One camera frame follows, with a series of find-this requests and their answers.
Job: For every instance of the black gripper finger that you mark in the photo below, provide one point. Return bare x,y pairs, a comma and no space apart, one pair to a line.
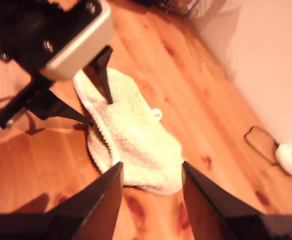
95,210
218,215
101,72
51,107

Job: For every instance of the cream fluffy tea towel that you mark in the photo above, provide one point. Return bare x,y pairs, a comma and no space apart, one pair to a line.
135,140

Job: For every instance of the white round security camera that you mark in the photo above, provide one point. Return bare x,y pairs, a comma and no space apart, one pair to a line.
290,157

